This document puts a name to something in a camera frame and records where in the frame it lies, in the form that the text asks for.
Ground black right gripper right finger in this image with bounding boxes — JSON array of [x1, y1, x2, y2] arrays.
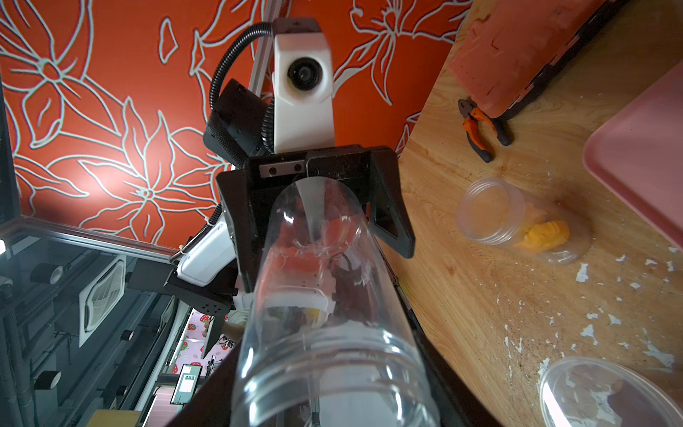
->
[[413, 330, 502, 427]]

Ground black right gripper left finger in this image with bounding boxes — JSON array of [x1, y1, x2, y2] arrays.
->
[[167, 346, 240, 427]]

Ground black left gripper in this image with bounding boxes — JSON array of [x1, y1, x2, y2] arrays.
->
[[216, 145, 415, 291]]

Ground clear jar with cookies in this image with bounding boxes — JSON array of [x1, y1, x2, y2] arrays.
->
[[231, 177, 440, 426]]

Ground orange plastic tool case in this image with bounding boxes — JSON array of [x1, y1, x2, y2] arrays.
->
[[449, 1, 625, 120]]

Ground pink plastic tray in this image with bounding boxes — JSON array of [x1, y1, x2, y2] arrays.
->
[[583, 63, 682, 249]]

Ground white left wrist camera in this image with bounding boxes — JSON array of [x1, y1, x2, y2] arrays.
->
[[272, 18, 335, 154]]

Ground orange handled pliers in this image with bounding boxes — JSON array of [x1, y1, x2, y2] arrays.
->
[[457, 97, 514, 164]]

